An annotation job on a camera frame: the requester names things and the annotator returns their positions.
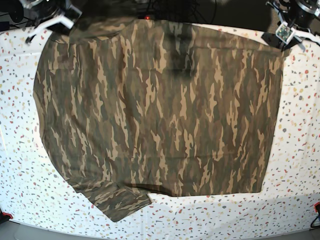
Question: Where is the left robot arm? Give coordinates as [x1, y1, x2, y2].
[261, 0, 320, 51]

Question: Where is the power strip with red light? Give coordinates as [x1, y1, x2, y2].
[139, 14, 156, 20]

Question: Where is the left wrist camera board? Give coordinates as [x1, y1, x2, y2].
[275, 21, 296, 44]

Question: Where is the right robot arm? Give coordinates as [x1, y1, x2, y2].
[21, 0, 83, 44]

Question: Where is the orange clamp with cable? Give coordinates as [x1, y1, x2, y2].
[310, 202, 320, 230]

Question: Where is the terrazzo pattern table cloth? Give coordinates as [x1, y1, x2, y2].
[0, 29, 320, 240]

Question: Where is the camouflage T-shirt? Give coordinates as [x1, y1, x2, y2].
[33, 19, 288, 222]

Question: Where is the red black table clamp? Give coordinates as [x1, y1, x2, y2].
[0, 211, 13, 224]

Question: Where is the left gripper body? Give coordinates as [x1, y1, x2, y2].
[266, 0, 317, 31]

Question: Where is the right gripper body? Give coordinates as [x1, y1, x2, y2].
[23, 0, 83, 27]

